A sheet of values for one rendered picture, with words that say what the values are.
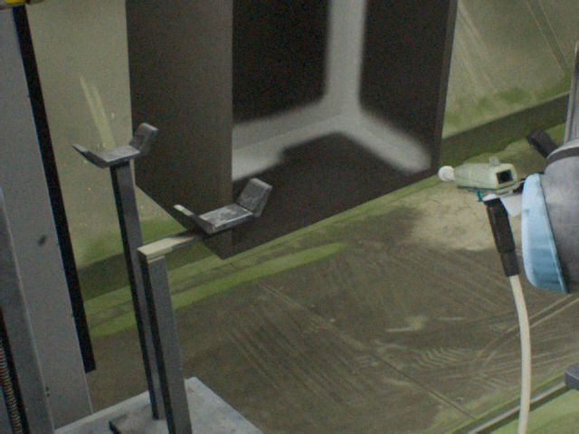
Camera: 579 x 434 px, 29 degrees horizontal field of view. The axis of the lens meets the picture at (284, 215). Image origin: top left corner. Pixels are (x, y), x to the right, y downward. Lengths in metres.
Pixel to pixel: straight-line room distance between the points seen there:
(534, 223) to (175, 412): 0.61
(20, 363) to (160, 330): 0.12
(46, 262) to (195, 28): 0.73
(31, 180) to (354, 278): 1.71
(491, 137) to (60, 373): 2.45
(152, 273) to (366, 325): 1.97
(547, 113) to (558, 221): 2.56
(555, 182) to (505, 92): 2.42
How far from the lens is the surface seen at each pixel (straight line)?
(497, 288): 2.96
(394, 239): 3.25
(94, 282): 3.06
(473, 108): 3.74
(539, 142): 2.11
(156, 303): 0.89
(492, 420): 2.47
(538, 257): 1.41
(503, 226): 2.10
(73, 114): 3.15
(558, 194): 1.42
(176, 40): 2.17
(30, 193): 1.46
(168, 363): 0.92
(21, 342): 0.94
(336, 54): 2.73
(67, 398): 1.60
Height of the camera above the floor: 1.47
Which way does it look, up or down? 24 degrees down
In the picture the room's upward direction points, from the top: 6 degrees counter-clockwise
